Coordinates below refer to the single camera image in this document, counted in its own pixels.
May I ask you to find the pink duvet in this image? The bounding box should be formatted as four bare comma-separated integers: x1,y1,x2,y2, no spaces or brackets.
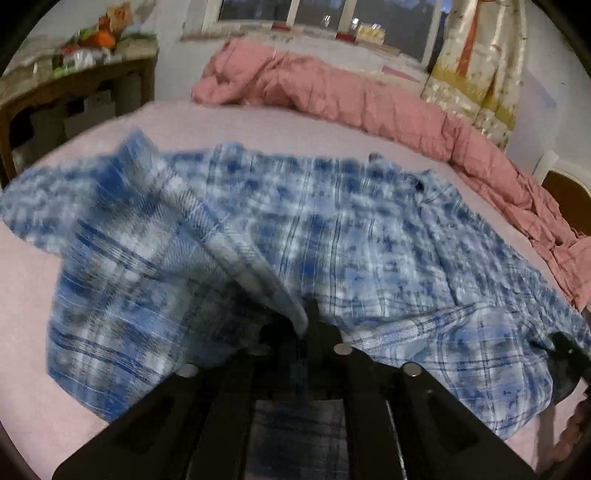
191,37,591,311

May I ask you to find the blue plaid shirt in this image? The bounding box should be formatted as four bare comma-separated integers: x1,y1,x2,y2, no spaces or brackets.
0,129,591,480

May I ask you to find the orange plush toy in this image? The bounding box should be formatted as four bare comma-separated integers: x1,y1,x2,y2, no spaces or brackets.
76,4,134,49

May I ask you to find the pile of table clutter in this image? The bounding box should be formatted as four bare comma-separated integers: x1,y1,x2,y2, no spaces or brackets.
48,4,158,77

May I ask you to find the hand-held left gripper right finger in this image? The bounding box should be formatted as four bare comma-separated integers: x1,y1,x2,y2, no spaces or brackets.
304,304,540,480

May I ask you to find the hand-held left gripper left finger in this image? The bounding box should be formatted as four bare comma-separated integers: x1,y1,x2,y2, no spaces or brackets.
52,320,305,480

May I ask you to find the window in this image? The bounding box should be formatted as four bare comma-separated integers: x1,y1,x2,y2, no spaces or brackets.
203,0,455,65

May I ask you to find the wooden side table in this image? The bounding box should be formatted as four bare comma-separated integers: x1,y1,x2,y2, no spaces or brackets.
0,44,160,185

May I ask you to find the bed with pink sheet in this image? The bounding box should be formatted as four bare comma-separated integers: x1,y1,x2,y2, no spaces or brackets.
0,99,591,480

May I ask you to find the person's right forearm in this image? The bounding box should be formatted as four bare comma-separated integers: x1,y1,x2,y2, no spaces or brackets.
551,388,591,467

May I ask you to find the floral curtain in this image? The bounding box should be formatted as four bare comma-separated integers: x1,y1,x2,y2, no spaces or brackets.
420,0,529,151

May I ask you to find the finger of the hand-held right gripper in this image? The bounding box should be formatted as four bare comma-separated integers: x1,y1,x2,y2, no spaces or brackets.
549,331,591,404

